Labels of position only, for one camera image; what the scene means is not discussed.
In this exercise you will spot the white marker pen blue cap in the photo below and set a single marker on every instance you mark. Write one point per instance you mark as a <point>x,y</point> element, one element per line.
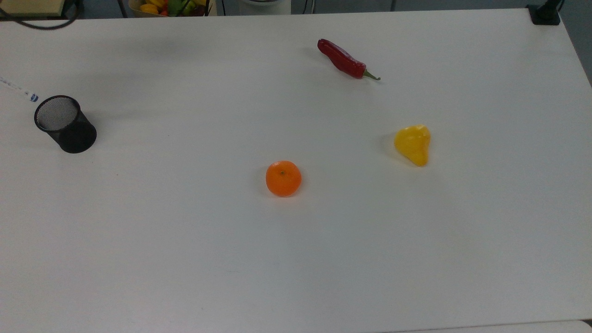
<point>32,97</point>

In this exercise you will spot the black mesh pen cup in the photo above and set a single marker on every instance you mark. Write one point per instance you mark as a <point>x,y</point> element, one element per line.
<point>71,132</point>

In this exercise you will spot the orange mandarin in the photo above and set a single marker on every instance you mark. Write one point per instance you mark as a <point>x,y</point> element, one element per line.
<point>283,178</point>

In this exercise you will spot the red chili pepper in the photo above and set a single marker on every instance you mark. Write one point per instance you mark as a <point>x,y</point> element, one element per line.
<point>342,60</point>

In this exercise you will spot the basket of toy fruit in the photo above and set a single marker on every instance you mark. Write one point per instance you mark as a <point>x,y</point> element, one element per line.
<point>171,6</point>

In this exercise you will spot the beige cardboard box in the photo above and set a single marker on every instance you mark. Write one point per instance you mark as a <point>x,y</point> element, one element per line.
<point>30,6</point>

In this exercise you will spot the black table clamp mount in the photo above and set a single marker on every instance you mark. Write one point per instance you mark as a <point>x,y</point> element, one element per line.
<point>545,15</point>

